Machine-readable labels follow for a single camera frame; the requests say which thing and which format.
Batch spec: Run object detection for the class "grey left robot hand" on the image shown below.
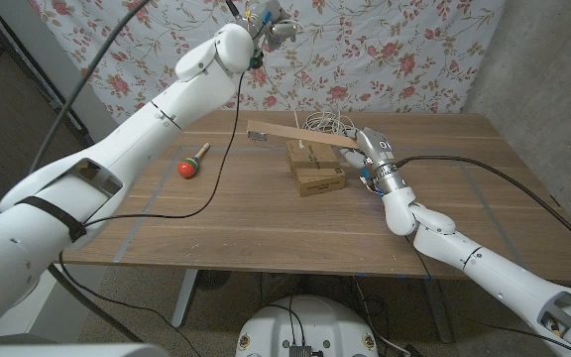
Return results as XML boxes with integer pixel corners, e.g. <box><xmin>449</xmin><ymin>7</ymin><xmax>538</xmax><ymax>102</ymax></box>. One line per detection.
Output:
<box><xmin>245</xmin><ymin>0</ymin><xmax>299</xmax><ymax>51</ymax></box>

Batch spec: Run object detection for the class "wooden clip hanger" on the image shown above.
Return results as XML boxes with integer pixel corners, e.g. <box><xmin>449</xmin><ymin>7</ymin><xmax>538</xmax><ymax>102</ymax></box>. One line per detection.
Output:
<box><xmin>246</xmin><ymin>119</ymin><xmax>361</xmax><ymax>149</ymax></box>

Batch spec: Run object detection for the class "white Ethernet cable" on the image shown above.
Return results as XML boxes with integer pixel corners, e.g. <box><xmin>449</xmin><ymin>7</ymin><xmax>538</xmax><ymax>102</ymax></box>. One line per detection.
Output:
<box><xmin>245</xmin><ymin>4</ymin><xmax>366</xmax><ymax>150</ymax></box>

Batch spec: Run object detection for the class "white robot torso base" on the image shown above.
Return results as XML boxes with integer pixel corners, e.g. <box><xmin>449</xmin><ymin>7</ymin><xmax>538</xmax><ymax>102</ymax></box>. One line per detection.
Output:
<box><xmin>235</xmin><ymin>296</ymin><xmax>380</xmax><ymax>357</ymax></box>

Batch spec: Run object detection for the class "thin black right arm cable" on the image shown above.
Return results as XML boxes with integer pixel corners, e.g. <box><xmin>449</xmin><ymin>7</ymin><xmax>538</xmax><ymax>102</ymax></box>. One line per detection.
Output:
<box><xmin>403</xmin><ymin>236</ymin><xmax>564</xmax><ymax>346</ymax></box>

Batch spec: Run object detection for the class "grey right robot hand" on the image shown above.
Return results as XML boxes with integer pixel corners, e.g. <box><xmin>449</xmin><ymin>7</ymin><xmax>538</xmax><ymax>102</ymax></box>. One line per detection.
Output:
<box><xmin>340</xmin><ymin>127</ymin><xmax>398</xmax><ymax>176</ymax></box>

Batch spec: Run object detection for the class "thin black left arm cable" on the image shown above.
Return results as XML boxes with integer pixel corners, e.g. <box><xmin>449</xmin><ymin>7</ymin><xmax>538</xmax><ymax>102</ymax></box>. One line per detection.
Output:
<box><xmin>59</xmin><ymin>71</ymin><xmax>245</xmax><ymax>357</ymax></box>

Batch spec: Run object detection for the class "brown cardboard package box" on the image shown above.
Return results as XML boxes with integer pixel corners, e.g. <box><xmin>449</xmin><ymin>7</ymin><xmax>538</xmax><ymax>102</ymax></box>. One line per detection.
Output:
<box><xmin>285</xmin><ymin>139</ymin><xmax>347</xmax><ymax>198</ymax></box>

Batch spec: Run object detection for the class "colourful wooden maraca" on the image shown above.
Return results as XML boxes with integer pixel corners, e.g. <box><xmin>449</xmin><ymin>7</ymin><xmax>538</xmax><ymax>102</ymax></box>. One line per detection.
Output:
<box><xmin>176</xmin><ymin>142</ymin><xmax>211</xmax><ymax>179</ymax></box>

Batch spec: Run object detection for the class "white floor cable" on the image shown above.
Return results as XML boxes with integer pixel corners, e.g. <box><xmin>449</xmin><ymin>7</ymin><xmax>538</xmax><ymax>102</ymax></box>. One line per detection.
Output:
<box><xmin>354</xmin><ymin>280</ymin><xmax>411</xmax><ymax>357</ymax></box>

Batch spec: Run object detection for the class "white table leg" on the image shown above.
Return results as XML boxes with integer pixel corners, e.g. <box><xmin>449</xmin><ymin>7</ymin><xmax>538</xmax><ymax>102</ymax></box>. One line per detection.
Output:
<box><xmin>171</xmin><ymin>269</ymin><xmax>200</xmax><ymax>330</ymax></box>

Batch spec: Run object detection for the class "floral backdrop cloth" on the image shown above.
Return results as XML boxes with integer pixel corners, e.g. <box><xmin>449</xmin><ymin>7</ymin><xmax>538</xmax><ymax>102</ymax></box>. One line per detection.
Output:
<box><xmin>27</xmin><ymin>0</ymin><xmax>508</xmax><ymax>140</ymax></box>

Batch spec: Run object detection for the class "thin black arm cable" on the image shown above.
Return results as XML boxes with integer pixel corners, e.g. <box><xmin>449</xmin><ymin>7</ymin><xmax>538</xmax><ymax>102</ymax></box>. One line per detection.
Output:
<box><xmin>59</xmin><ymin>71</ymin><xmax>245</xmax><ymax>357</ymax></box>
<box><xmin>403</xmin><ymin>236</ymin><xmax>564</xmax><ymax>346</ymax></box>

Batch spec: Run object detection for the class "grey table leg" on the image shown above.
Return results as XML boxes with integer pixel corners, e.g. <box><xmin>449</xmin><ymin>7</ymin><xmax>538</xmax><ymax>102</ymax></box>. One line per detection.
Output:
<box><xmin>422</xmin><ymin>277</ymin><xmax>455</xmax><ymax>344</ymax></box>

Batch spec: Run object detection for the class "black round floor fan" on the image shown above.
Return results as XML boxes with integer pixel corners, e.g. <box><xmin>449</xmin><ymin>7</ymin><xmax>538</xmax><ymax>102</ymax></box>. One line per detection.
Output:
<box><xmin>195</xmin><ymin>270</ymin><xmax>232</xmax><ymax>292</ymax></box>

